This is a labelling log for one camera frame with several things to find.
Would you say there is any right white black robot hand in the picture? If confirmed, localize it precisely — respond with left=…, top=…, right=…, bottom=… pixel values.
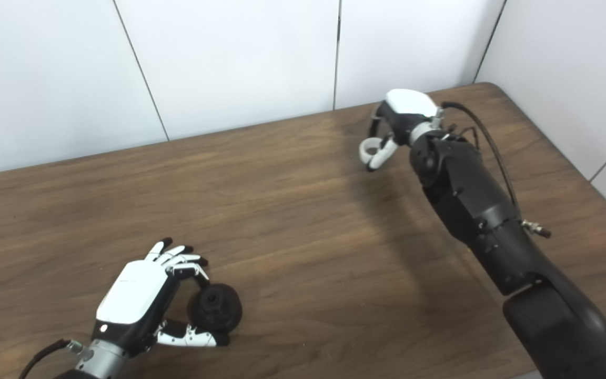
left=358, top=89, right=443, bottom=173

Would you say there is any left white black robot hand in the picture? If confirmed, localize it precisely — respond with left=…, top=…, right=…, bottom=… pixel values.
left=92, top=238, right=230, bottom=357

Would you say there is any white plastic ring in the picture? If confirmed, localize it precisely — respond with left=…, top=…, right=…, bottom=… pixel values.
left=359, top=137, right=388, bottom=165

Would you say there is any round black plastic part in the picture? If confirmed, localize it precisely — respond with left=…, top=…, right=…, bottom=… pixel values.
left=188, top=283, right=243, bottom=333

